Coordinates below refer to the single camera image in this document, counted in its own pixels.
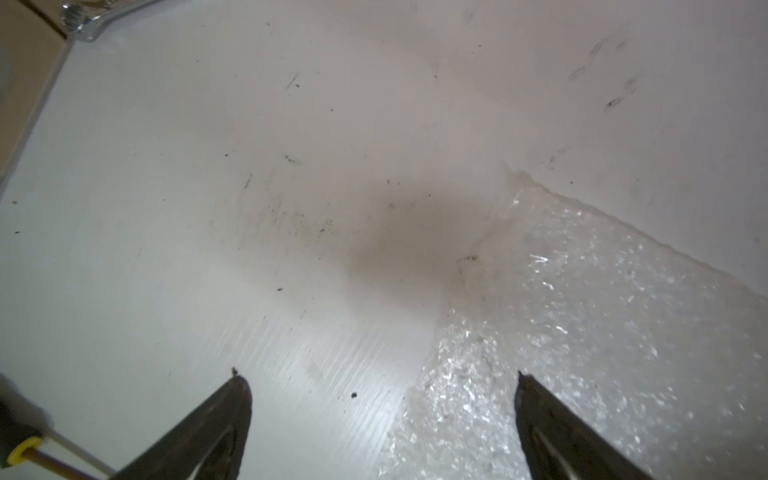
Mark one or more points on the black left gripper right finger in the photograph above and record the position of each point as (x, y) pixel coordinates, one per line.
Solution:
(557, 444)

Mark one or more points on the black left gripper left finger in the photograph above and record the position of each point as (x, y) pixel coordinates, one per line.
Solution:
(207, 444)

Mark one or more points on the clear bubble wrap sheet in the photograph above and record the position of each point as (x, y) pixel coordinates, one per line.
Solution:
(663, 356)

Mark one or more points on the silver wrench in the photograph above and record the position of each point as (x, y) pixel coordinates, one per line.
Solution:
(85, 20)

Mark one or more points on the black handled screwdriver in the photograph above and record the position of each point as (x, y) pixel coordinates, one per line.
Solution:
(25, 427)

